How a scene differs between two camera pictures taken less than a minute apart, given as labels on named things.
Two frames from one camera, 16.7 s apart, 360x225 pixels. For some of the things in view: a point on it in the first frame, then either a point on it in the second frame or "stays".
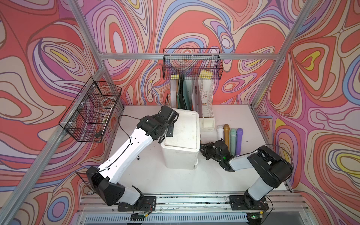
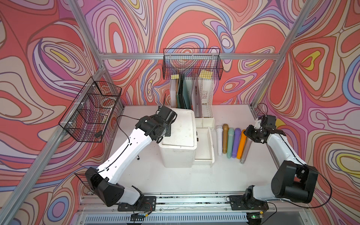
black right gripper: x=206 y=148 -> x=248 y=132
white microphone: x=220 y=132 stays
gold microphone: x=226 y=127 stays
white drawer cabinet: x=181 y=151 stays
